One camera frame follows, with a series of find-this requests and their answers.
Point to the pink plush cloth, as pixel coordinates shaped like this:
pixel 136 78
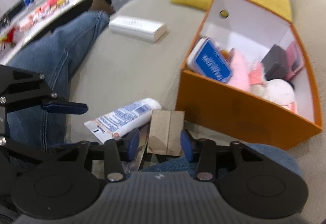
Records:
pixel 240 71

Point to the white crochet bear with flowers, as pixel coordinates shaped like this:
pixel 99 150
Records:
pixel 279 91

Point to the beige sofa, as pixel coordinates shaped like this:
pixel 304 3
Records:
pixel 132 66

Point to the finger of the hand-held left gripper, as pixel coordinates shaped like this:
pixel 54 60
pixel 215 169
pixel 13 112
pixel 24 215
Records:
pixel 15 154
pixel 66 108

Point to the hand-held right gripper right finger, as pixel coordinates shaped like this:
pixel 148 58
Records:
pixel 188 145

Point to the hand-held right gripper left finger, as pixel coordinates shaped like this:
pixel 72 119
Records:
pixel 132 146

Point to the white rectangular box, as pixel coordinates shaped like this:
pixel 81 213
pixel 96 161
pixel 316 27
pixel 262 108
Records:
pixel 137 26

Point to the white toothpaste tube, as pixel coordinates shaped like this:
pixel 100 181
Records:
pixel 124 117

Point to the brown cardboard pack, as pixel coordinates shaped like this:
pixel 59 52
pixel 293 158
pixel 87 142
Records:
pixel 165 132

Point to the white marble coffee table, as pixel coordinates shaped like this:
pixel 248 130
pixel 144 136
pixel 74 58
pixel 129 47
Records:
pixel 63 12

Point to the pink case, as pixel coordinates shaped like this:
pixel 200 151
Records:
pixel 295 60

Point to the person's left leg in jeans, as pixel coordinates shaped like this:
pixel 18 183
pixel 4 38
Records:
pixel 56 55

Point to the brown sock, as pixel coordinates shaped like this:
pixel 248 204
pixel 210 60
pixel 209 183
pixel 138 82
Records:
pixel 101 2

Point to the grey small box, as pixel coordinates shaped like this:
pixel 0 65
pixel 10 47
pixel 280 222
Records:
pixel 275 62

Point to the blue card box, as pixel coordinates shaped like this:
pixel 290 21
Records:
pixel 211 62

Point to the orange cardboard box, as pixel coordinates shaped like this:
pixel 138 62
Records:
pixel 229 111

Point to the pink fluffy toy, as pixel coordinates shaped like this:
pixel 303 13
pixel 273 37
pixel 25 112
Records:
pixel 52 2

